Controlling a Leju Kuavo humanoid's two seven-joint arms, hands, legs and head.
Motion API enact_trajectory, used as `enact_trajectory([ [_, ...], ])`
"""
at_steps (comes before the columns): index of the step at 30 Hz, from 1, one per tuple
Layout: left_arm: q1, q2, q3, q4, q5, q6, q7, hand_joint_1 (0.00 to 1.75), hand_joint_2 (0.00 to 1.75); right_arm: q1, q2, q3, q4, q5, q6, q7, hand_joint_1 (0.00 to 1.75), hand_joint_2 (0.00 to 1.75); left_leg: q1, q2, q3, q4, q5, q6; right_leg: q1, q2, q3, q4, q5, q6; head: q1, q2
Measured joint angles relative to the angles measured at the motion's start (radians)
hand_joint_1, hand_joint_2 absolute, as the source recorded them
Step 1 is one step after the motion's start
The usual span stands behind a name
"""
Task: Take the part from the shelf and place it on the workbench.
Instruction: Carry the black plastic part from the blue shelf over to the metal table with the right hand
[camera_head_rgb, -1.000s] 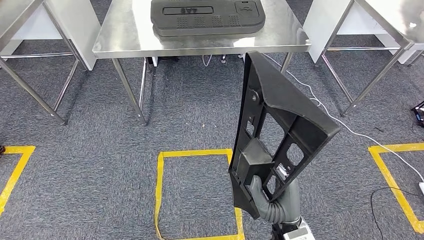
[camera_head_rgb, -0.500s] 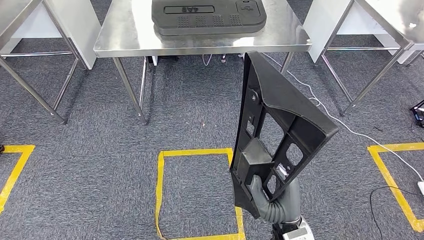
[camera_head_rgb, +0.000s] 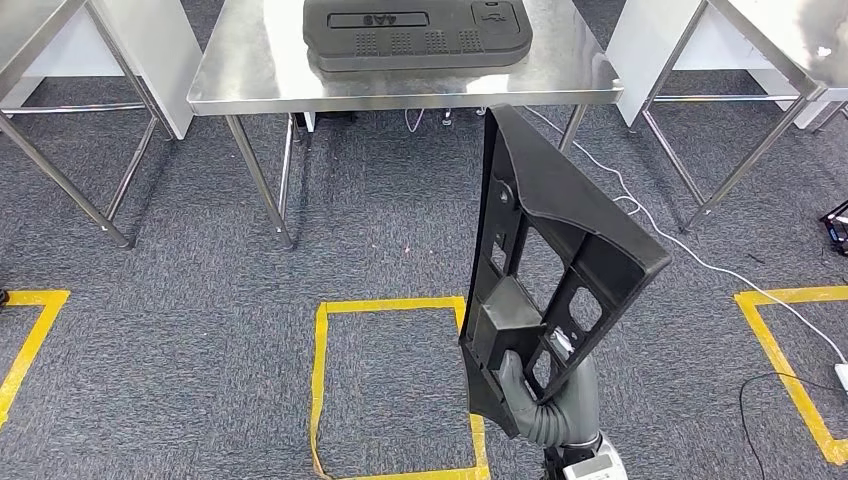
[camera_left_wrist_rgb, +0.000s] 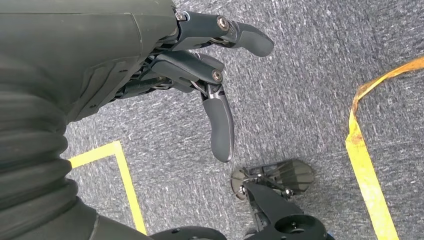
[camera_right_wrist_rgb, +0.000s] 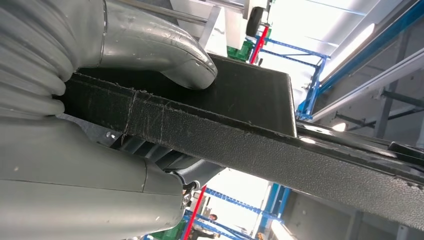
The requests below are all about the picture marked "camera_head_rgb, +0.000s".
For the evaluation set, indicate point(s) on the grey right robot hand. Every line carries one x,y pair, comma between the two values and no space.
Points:
586,404

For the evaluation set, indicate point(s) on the black plastic plate bracket part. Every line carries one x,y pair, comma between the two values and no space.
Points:
563,192

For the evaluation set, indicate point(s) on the stainless steel workbench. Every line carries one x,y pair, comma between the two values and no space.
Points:
762,26
265,60
20,33

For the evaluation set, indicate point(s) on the small black floor scrap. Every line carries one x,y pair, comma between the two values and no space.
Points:
756,258

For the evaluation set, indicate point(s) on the yellow floor tape square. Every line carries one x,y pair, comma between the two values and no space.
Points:
320,384

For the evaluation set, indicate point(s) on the white partition panel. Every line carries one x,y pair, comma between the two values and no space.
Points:
159,53
642,53

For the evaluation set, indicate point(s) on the black moulded fixture tray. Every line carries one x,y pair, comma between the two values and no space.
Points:
417,46

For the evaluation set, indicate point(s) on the white power strip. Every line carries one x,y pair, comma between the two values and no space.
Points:
309,121

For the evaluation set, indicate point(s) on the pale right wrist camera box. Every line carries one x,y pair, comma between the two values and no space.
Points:
596,469

